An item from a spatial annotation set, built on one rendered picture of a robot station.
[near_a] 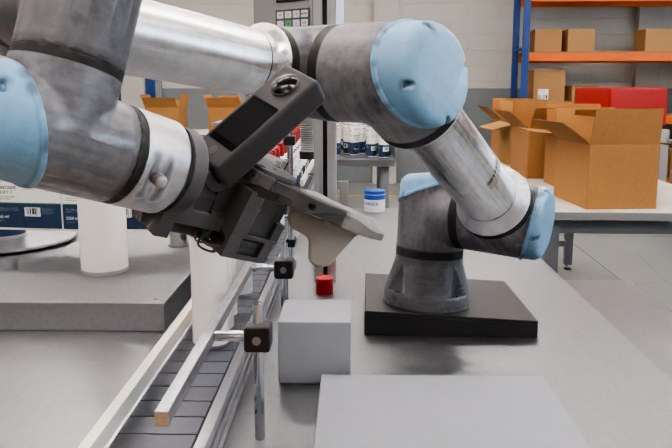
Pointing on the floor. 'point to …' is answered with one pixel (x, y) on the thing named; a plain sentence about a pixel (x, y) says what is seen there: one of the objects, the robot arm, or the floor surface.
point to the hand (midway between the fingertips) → (336, 195)
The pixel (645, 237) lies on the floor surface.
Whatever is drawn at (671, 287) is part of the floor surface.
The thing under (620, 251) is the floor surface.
